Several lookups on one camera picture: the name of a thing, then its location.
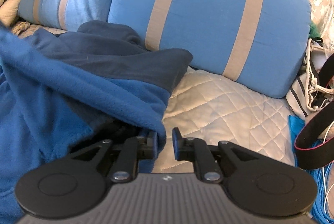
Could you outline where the teal cloth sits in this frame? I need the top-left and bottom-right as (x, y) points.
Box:
(288, 115), (306, 141)

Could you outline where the blue fleece jacket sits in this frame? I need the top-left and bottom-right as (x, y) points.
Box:
(0, 20), (194, 222)

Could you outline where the white quilted bedspread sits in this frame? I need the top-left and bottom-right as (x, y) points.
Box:
(16, 22), (300, 175)

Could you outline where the black strap with red edge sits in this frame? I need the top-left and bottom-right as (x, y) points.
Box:
(294, 53), (334, 169)

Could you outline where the thin white wire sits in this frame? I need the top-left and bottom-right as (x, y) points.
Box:
(322, 120), (334, 214)

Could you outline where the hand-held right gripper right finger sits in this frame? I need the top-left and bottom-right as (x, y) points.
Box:
(172, 128), (263, 183)

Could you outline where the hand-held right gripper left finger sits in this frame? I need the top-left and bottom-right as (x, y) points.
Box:
(70, 132), (159, 183)

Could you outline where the coiled blue cable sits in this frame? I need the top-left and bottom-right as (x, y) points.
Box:
(295, 140), (334, 224)

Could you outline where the striped canvas bag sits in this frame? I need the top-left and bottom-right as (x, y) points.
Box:
(285, 38), (334, 120)

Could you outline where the teal fuzzy pompom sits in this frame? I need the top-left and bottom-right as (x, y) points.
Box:
(309, 23), (320, 39)

